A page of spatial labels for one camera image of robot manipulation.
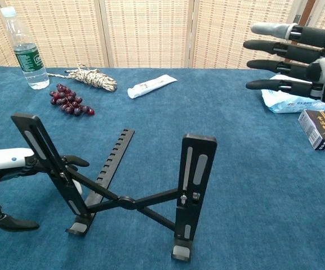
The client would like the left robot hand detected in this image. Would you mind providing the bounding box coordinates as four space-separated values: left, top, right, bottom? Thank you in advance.
0 148 90 232

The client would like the black folding laptop stand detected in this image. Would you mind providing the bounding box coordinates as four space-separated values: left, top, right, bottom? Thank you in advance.
11 112 218 262

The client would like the light blue wet wipes pack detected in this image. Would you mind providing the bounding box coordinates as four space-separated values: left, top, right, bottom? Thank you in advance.
260 74 325 114

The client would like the small black carton box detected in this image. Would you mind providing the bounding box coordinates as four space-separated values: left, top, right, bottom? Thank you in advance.
297 109 325 152

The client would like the dark red grape bunch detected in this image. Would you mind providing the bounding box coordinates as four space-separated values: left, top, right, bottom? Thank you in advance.
48 83 96 117

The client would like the green label water bottle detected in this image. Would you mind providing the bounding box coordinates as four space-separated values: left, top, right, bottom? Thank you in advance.
0 7 51 90

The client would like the blue table cloth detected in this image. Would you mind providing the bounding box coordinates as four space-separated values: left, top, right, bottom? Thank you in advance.
0 66 325 270

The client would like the white toothpaste tube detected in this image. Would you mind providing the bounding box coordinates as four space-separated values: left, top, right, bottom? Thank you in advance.
127 74 178 100

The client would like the coiled beige rope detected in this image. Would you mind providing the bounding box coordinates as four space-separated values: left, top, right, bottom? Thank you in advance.
47 63 118 93

